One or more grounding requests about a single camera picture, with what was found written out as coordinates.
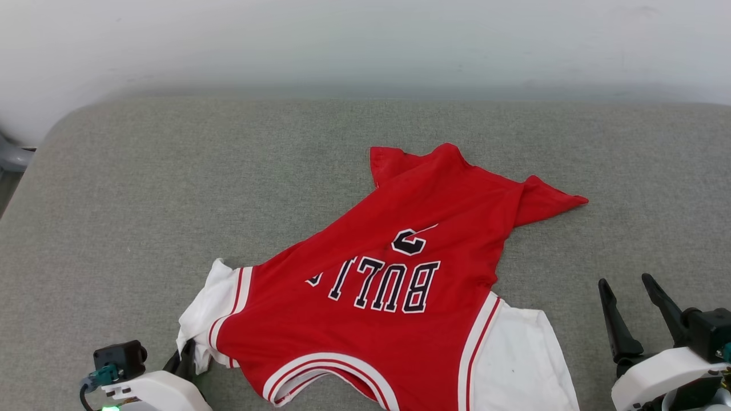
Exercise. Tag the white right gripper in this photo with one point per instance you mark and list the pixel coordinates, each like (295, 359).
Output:
(662, 371)

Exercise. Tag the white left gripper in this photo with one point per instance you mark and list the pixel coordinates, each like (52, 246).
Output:
(160, 394)

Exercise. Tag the red and white basketball jersey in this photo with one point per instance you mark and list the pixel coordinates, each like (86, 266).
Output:
(371, 342)

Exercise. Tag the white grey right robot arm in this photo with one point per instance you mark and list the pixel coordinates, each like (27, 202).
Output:
(697, 394)

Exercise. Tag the grey fabric sofa seat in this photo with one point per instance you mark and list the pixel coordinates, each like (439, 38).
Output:
(171, 200)

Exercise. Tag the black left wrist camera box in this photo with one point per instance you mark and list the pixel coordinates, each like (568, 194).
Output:
(120, 358)

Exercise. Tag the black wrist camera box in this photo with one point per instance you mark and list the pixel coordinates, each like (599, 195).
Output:
(120, 358)
(708, 334)

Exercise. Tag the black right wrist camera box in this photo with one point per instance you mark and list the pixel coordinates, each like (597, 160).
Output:
(708, 334)

